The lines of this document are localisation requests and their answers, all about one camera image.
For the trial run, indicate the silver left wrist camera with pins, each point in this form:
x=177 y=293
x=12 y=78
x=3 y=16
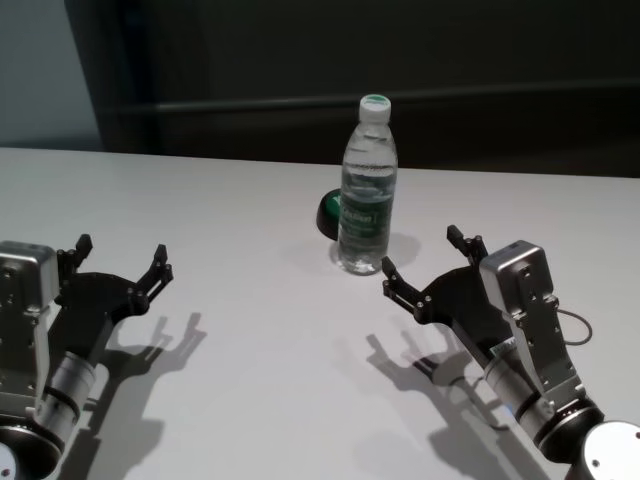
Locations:
x=25 y=300

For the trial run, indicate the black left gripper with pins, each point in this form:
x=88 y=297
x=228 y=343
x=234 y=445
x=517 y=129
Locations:
x=100 y=305

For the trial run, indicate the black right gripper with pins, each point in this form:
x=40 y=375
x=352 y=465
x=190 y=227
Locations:
x=460 y=305

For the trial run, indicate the green YES button black base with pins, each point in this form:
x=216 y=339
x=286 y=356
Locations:
x=329 y=215

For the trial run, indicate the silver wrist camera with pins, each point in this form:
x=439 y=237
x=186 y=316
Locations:
x=25 y=300
x=530 y=290

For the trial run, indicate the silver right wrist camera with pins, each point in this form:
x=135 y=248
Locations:
x=530 y=290

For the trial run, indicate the clear water bottle green label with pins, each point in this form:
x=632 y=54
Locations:
x=367 y=200

